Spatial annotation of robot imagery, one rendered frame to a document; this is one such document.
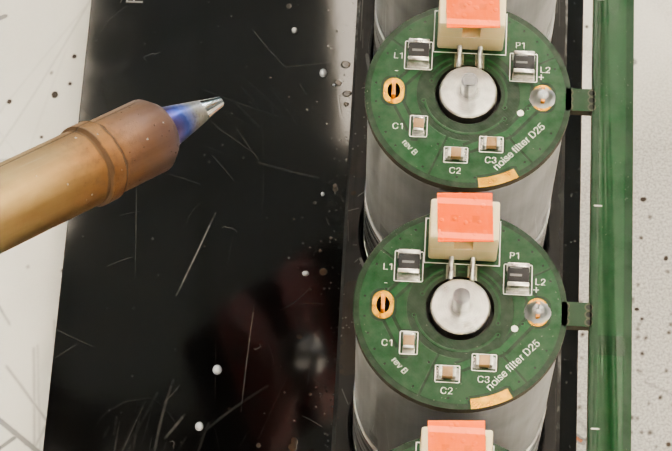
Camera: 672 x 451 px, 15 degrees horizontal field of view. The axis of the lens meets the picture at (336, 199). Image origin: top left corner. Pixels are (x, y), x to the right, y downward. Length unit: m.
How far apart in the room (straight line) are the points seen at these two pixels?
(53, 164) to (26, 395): 0.12
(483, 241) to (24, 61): 0.11
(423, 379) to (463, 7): 0.05
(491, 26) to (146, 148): 0.06
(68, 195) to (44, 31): 0.14
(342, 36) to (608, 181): 0.08
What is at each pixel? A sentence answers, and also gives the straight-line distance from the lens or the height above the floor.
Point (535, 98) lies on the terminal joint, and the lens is 0.31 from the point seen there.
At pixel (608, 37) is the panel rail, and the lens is 0.31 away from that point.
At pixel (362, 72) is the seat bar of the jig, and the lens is 0.36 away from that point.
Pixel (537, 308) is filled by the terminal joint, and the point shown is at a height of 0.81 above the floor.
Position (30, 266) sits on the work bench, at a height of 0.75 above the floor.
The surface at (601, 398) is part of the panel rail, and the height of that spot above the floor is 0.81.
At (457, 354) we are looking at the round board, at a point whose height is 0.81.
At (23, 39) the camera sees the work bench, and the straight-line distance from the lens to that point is 0.39.
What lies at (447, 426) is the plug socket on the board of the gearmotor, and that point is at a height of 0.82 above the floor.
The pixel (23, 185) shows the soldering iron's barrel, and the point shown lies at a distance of 0.25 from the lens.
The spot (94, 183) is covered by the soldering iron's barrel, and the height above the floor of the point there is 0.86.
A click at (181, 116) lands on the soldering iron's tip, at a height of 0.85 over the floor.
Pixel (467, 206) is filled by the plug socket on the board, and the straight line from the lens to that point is 0.30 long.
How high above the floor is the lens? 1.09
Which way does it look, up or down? 65 degrees down
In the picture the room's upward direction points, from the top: straight up
